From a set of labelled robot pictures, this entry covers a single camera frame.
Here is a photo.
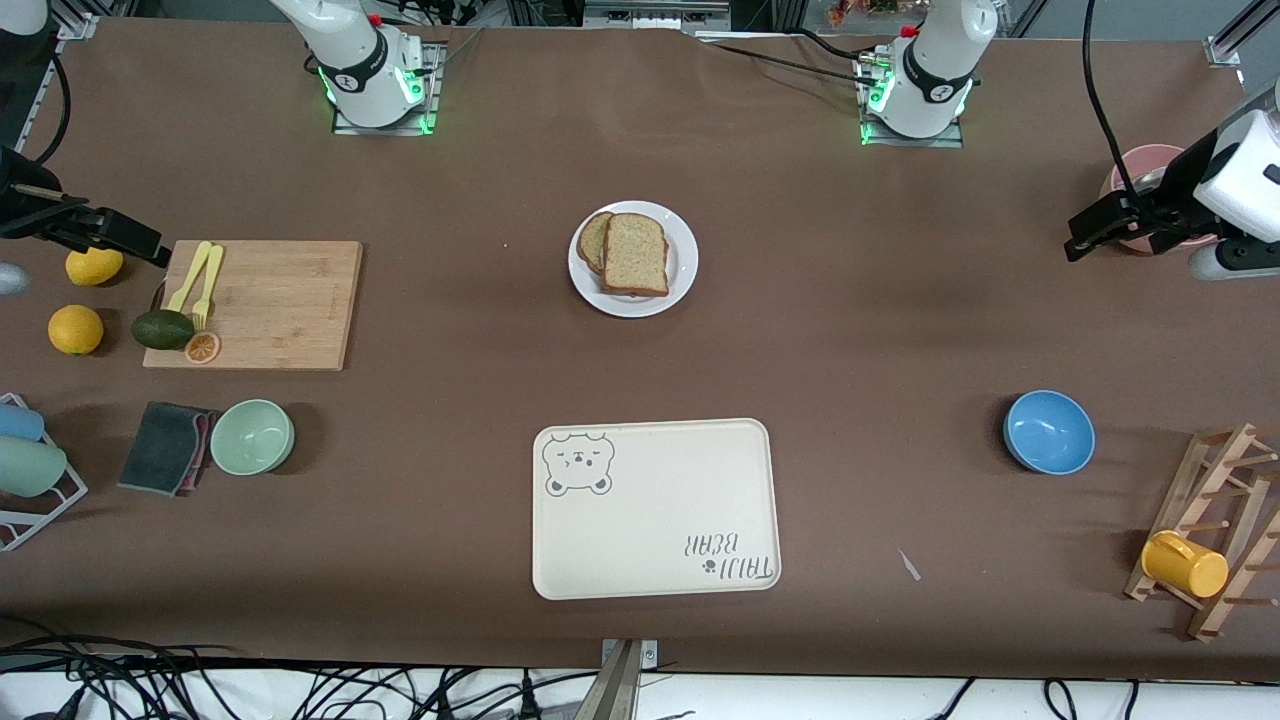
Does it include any black cable bundle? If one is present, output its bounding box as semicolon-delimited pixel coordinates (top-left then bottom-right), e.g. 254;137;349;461
0;615;601;720

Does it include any light blue cup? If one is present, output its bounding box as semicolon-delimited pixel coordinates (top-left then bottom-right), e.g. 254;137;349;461
0;402;46;443

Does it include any white wire cup rack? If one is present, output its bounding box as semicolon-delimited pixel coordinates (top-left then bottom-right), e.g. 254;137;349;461
0;392;89;553

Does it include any dark green avocado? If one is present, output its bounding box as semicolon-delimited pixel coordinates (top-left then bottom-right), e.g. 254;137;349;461
131;309;197;351

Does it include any pale green cup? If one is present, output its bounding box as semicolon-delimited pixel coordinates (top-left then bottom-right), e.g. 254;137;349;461
0;437;68;498

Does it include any yellow mug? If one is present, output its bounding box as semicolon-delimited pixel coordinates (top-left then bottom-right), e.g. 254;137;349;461
1141;530;1230;599

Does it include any aluminium frame profile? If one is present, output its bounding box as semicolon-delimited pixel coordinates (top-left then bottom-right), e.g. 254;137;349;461
1205;0;1280;69

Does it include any dark grey folded cloth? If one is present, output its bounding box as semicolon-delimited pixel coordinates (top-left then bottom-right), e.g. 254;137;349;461
117;401;216;498

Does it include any pale green bowl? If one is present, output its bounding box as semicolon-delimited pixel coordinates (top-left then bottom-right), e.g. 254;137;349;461
209;399;296;476

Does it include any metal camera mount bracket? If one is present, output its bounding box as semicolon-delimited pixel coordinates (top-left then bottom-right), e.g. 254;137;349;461
575;638;659;720

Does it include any blue bowl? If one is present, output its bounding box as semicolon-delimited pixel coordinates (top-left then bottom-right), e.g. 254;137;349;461
1003;390;1096;476

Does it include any pink bowl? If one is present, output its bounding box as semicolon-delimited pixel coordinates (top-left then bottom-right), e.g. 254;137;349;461
1100;144;1216;254

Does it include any cream bear print tray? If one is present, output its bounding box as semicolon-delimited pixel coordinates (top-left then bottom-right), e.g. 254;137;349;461
531;418;782;601

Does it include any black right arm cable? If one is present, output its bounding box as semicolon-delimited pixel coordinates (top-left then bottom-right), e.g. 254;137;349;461
35;55;73;166

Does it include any bamboo cutting board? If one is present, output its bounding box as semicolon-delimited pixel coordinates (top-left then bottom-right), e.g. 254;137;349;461
142;240;364;372

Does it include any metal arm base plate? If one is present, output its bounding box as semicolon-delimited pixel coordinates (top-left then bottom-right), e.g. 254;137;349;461
332;40;443;137
855;50;966;149

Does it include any brown bread slice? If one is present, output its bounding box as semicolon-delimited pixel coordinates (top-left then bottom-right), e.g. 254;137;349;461
602;212;671;298
577;211;616;276

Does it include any grey metal box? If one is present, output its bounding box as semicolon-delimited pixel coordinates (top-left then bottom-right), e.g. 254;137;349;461
583;0;733;31

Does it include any round white plate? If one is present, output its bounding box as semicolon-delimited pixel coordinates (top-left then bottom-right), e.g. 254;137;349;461
568;200;699;319

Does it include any wooden mug rack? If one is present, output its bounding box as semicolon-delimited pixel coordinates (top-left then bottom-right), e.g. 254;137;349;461
1124;423;1280;642

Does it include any brown table cover sheet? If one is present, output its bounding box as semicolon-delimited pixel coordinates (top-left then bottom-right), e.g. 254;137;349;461
0;18;1280;683

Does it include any yellow lemon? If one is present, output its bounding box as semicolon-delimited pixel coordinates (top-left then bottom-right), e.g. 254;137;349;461
65;243;125;288
47;304;105;356

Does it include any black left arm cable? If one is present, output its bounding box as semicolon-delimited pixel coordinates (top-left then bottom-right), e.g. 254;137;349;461
1082;0;1146;201

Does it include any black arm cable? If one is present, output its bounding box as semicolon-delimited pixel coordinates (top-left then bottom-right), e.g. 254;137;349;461
35;55;73;166
1082;0;1146;201

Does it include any yellow plastic knife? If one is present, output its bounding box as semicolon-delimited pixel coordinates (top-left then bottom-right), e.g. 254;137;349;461
165;241;214;313

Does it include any yellow plastic fork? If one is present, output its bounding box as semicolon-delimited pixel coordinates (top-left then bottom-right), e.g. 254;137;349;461
190;245;225;332

